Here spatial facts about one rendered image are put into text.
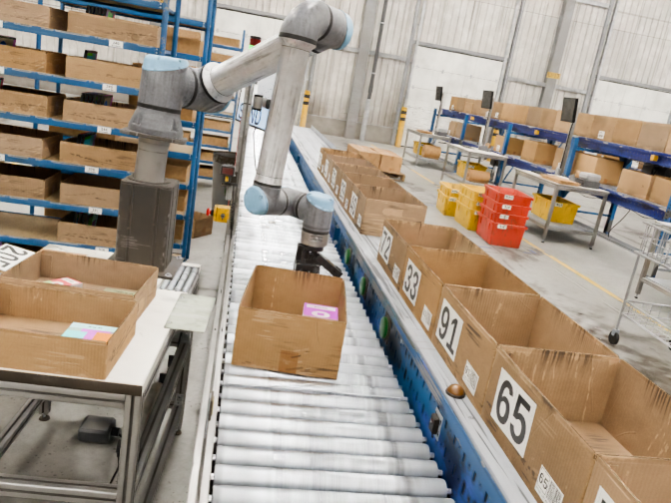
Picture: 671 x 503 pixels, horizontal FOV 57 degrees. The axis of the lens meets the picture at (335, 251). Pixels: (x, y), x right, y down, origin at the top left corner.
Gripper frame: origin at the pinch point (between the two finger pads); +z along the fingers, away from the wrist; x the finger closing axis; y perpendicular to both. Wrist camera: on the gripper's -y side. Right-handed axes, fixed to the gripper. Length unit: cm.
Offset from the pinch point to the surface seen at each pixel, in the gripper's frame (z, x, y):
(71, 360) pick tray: 1, 55, 62
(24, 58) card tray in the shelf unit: -60, -118, 132
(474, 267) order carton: -20, 3, -53
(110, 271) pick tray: -1, -6, 66
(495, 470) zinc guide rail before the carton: -9, 102, -24
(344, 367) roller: 5.8, 35.4, -7.6
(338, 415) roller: 6, 62, -2
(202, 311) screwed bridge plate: 5.0, 6.1, 35.1
